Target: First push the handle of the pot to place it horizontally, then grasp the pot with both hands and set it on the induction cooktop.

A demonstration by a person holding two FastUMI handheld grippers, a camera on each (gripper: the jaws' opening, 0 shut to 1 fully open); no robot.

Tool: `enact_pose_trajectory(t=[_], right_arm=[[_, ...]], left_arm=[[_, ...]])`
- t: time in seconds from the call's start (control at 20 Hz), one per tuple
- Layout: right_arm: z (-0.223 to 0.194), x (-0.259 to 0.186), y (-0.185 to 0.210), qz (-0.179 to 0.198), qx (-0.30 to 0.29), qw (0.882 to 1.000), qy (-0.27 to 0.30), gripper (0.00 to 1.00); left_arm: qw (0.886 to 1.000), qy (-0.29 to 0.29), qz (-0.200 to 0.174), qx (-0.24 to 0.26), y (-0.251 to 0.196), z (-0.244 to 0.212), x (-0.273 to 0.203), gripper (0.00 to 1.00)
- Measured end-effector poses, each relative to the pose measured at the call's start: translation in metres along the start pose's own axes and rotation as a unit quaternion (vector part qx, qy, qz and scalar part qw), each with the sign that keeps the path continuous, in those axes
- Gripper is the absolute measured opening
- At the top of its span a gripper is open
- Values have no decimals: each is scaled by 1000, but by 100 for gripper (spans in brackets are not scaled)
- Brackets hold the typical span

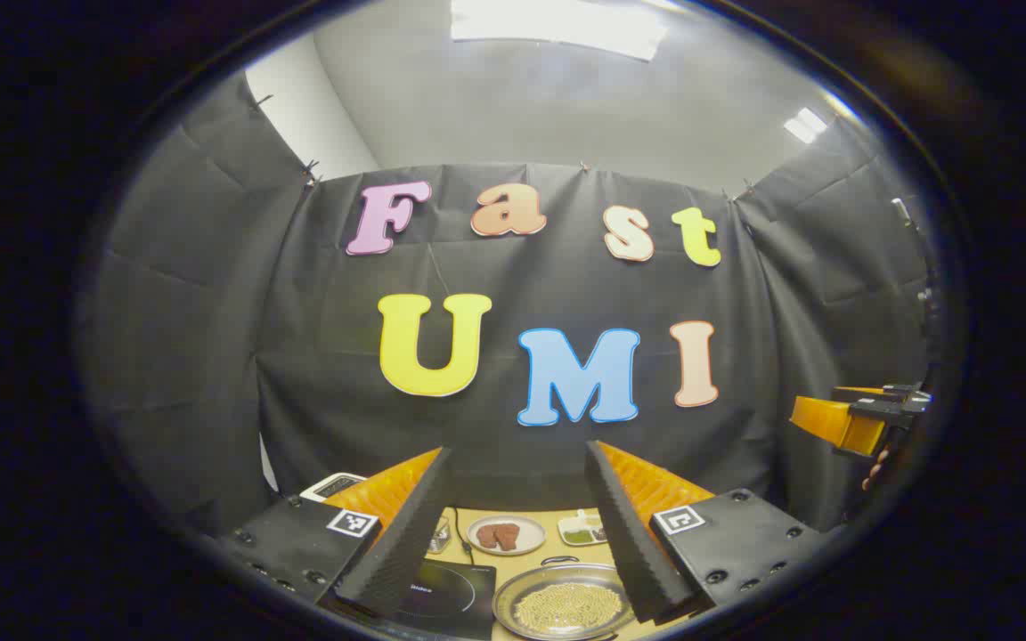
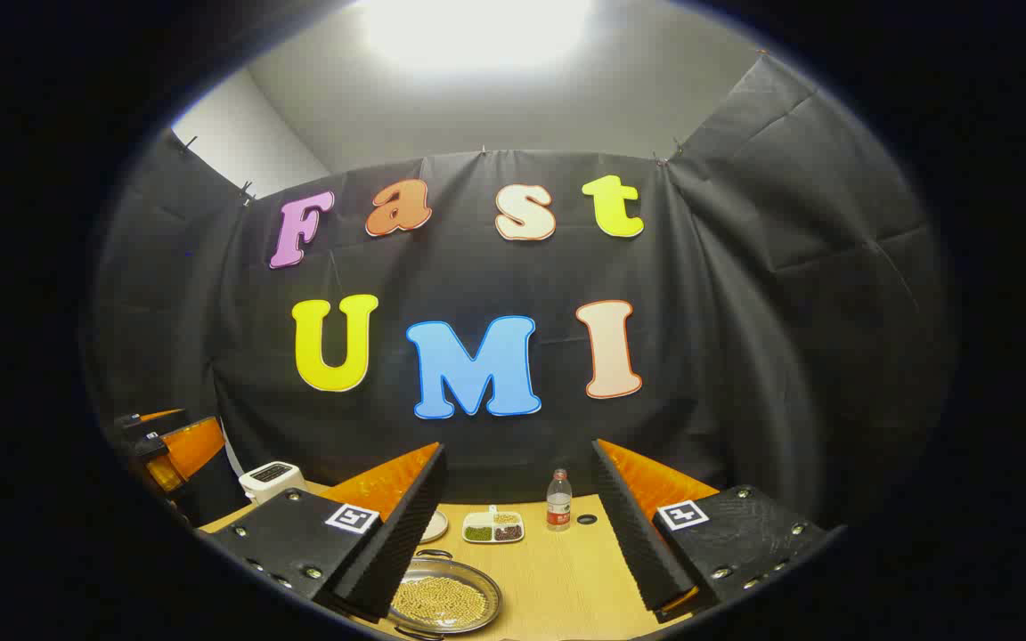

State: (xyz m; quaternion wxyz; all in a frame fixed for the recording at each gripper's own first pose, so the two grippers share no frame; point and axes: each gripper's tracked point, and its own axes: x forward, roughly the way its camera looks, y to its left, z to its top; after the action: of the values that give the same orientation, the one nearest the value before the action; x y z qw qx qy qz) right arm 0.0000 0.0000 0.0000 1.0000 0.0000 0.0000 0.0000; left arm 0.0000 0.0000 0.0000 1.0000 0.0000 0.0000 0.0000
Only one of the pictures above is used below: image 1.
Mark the heap of green beans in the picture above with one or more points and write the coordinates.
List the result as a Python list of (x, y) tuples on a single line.
[(577, 538)]

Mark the dark metal stand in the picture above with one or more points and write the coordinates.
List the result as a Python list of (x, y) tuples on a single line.
[(901, 211)]

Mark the brown meat piece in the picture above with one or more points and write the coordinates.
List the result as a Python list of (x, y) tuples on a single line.
[(509, 534), (486, 536)]

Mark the round white plate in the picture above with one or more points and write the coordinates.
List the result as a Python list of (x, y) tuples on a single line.
[(531, 539)]

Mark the pile of yellow soybeans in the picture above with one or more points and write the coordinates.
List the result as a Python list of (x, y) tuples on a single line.
[(566, 605)]

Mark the white divided dish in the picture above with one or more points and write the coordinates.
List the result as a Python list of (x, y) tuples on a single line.
[(580, 525)]

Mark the white toaster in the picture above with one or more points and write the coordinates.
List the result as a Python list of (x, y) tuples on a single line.
[(330, 486)]

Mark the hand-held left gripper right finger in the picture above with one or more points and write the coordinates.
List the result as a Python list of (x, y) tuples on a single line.
[(624, 534)]

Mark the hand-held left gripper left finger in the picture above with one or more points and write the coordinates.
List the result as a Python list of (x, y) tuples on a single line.
[(406, 534)]

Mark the black induction cooktop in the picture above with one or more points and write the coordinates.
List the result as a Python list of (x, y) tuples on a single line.
[(442, 596)]

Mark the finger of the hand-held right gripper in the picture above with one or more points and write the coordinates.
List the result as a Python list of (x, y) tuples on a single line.
[(834, 423), (869, 392)]

